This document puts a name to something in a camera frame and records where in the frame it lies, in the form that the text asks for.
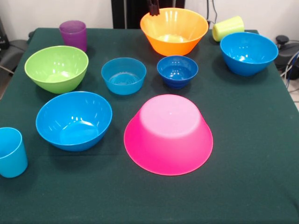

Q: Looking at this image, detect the yellow-green cup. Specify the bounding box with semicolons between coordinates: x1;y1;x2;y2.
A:
212;15;245;42

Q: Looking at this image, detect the grey chair base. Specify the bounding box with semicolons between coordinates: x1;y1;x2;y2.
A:
0;38;30;70
274;35;299;80

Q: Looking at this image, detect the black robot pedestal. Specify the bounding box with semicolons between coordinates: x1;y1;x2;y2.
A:
111;0;185;29

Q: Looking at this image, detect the purple cup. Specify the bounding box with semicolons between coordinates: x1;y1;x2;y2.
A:
58;20;88;53

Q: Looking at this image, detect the small light blue bowl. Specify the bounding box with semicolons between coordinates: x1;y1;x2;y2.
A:
101;57;147;96

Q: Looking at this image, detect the light blue cup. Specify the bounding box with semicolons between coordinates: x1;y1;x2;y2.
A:
0;127;28;179

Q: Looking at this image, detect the orange bowl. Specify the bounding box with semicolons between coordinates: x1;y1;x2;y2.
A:
140;7;209;56

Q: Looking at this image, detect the lime green bowl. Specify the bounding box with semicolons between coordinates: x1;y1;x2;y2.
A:
24;45;89;94

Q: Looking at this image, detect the black hanging cable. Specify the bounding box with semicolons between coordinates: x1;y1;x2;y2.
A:
211;0;219;21

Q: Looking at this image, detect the pink bowl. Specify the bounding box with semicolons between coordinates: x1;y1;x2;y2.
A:
123;94;214;176

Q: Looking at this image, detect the dark green tablecloth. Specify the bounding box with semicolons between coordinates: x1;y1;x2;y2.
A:
0;27;299;224

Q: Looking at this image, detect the large blue bowl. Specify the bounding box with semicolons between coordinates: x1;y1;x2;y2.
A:
220;32;279;77
35;91;113;152

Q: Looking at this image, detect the small dark blue bowl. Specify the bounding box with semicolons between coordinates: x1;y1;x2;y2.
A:
157;55;199;89

